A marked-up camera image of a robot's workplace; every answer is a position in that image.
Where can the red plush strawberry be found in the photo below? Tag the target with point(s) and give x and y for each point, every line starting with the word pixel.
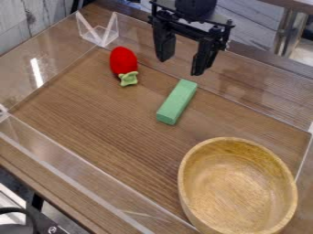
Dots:
pixel 123 65

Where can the clear acrylic corner bracket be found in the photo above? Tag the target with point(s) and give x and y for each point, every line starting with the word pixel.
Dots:
pixel 97 35

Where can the clear acrylic tray wall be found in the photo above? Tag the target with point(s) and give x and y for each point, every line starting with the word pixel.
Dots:
pixel 93 197

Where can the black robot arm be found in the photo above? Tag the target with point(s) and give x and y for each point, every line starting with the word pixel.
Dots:
pixel 190 18

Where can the brown wooden bowl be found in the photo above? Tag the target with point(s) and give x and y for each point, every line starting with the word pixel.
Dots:
pixel 235 188

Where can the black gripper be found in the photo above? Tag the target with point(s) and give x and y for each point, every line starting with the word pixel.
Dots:
pixel 192 19

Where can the green rectangular block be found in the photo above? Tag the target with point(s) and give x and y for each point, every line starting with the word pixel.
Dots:
pixel 176 102

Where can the metal table leg background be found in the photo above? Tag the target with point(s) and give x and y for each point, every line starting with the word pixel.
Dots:
pixel 289 32

